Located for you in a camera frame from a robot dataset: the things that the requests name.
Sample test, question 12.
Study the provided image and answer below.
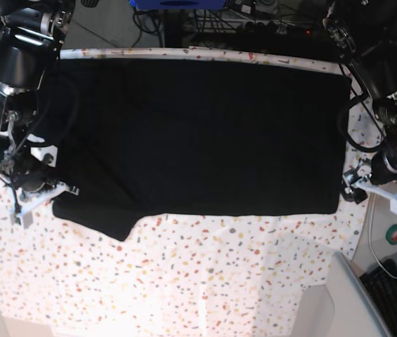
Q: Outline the white usb cable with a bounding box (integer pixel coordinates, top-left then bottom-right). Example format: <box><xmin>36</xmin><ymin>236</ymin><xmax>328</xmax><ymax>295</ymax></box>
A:
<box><xmin>368</xmin><ymin>196</ymin><xmax>397</xmax><ymax>280</ymax></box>

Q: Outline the black keyboard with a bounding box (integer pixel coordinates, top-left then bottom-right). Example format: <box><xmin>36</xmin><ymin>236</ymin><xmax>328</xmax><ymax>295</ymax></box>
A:
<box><xmin>360</xmin><ymin>267</ymin><xmax>397</xmax><ymax>336</ymax></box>

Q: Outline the green tape roll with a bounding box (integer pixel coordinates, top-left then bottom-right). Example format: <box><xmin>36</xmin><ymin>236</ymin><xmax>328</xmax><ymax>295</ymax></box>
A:
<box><xmin>385</xmin><ymin>224</ymin><xmax>397</xmax><ymax>246</ymax></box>

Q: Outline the grey laptop lid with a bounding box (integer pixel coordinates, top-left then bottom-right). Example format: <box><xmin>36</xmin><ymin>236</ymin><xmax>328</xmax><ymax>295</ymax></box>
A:
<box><xmin>326</xmin><ymin>252</ymin><xmax>391</xmax><ymax>337</ymax></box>

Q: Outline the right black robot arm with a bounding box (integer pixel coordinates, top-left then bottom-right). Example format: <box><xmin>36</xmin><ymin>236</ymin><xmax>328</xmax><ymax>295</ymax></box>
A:
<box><xmin>0</xmin><ymin>1</ymin><xmax>75</xmax><ymax>193</ymax></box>

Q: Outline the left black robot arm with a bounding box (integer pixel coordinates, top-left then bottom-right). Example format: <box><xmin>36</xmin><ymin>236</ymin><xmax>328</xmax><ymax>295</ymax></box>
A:
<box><xmin>323</xmin><ymin>1</ymin><xmax>397</xmax><ymax>185</ymax></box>

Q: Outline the black t-shirt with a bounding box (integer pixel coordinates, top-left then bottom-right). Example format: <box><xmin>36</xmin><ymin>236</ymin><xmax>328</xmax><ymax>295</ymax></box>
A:
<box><xmin>35</xmin><ymin>59</ymin><xmax>350</xmax><ymax>241</ymax></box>

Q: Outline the right gripper silver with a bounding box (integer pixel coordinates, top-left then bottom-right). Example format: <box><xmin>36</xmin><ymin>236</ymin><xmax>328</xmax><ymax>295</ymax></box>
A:
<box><xmin>0</xmin><ymin>86</ymin><xmax>60</xmax><ymax>193</ymax></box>

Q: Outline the black wire rack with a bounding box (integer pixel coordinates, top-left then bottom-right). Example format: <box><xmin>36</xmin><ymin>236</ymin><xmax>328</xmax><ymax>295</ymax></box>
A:
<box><xmin>183</xmin><ymin>1</ymin><xmax>294</xmax><ymax>34</ymax></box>

